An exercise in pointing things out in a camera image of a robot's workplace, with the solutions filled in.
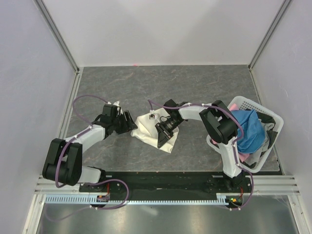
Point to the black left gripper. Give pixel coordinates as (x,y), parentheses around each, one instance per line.
(128,125)

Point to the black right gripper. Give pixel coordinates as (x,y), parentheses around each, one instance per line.
(164,135)

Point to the white cloth napkin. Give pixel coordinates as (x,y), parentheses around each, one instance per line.
(147,133)

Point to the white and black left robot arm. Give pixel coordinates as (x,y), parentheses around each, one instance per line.
(63,163)

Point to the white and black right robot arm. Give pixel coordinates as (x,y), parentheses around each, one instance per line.
(222,128)

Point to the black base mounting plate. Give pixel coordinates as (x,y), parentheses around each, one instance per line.
(165,185)

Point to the pink cloth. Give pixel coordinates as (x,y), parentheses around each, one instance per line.
(242,156)

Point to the white plastic laundry basket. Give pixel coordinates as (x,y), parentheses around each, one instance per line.
(268,109)

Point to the blue cloth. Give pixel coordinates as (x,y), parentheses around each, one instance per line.
(253,132)

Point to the black cloth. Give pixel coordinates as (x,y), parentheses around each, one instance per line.
(268,122)

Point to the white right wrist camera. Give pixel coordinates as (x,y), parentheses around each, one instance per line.
(153,115)

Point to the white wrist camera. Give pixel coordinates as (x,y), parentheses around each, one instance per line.
(153,115)
(119,109)

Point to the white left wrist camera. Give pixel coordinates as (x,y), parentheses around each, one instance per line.
(119,109)

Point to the grey slotted cable duct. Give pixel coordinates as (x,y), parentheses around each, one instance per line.
(105,200)

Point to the aluminium front frame rails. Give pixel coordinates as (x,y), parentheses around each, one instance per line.
(263,183)

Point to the left aluminium frame post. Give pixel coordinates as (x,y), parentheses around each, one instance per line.
(56,33)

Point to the aluminium frame post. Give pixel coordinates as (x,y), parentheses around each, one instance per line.
(269,33)
(56,33)

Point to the right aluminium frame post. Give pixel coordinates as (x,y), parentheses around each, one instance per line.
(269,33)

